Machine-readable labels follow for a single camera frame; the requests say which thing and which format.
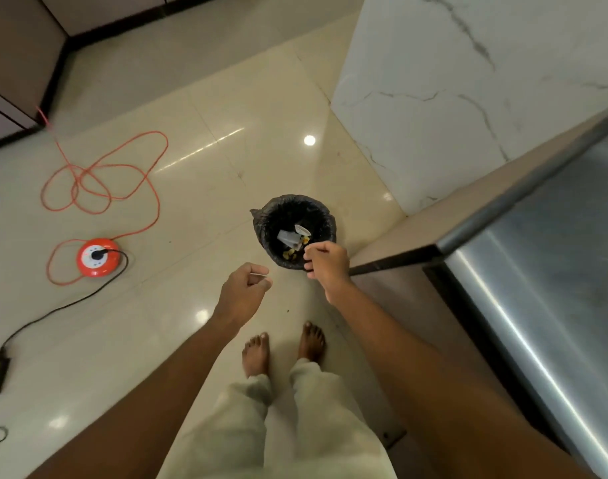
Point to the person's right hand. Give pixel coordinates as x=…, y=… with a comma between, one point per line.
x=331, y=266

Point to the person's left hand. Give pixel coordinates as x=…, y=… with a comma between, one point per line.
x=239, y=294

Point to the person's right fingers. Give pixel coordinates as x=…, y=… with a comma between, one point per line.
x=313, y=255

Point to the person's left fingers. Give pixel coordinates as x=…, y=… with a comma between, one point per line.
x=260, y=288

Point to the person's left forearm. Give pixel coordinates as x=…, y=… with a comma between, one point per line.
x=149, y=394

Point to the person's right forearm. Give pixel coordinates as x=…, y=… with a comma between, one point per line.
x=433, y=389

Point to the yellow food scraps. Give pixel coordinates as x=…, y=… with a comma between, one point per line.
x=290, y=253

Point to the white crumpled paper waste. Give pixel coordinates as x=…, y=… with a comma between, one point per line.
x=290, y=237

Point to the black bag-lined trash bin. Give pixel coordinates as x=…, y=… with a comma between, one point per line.
x=284, y=216

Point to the person's left foot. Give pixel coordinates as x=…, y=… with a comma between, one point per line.
x=256, y=354

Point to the person's foot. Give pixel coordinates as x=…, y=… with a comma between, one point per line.
x=312, y=344
x=256, y=354

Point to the person's right foot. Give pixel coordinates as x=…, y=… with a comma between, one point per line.
x=312, y=344

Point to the person's light beige trousers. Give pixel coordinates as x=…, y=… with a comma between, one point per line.
x=304, y=433

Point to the orange round extension socket reel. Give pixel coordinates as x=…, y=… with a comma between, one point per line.
x=97, y=259

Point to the white marble counter panel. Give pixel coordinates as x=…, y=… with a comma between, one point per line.
x=433, y=94

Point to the stainless steel counter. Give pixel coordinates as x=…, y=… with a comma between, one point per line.
x=543, y=254

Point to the beige floor cabinets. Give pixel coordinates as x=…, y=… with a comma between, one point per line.
x=19, y=54

